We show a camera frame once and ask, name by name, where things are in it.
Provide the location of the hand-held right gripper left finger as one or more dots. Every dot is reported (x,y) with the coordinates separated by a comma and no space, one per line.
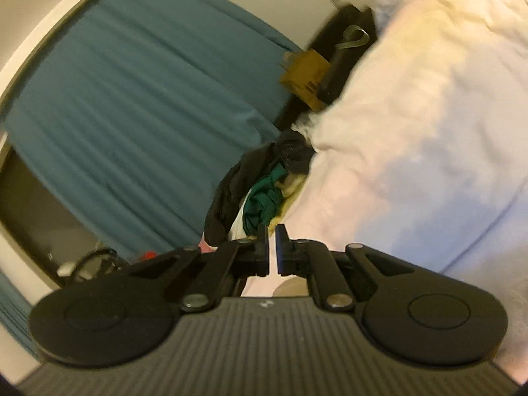
(261,247)

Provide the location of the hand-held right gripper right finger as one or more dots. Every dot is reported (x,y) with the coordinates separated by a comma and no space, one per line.
(283,251)

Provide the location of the white garment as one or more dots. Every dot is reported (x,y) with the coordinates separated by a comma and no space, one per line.
(238,225)

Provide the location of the green garment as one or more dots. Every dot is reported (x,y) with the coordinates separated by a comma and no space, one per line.
(262,208)

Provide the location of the black garment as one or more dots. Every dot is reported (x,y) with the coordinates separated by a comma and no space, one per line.
(251,173)

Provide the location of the white fluffy blanket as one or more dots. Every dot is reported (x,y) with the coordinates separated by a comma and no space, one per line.
(416,144)

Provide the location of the brown cardboard box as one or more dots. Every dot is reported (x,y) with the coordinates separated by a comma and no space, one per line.
(306,77)

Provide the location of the teal curtain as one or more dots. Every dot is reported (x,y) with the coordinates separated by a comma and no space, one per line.
(136,119)

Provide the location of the dark wooden furniture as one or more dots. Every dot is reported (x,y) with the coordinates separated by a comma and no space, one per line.
(330,62)

